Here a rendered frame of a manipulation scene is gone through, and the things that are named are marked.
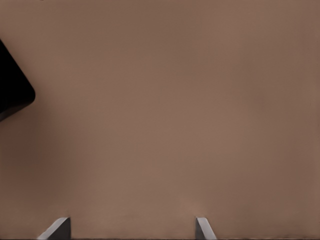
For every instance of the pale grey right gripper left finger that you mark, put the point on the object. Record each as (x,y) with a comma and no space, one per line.
(60,229)

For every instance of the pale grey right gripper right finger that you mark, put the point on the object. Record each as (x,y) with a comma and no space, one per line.
(203,228)

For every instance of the black storage box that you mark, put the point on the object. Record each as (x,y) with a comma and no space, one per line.
(12,85)

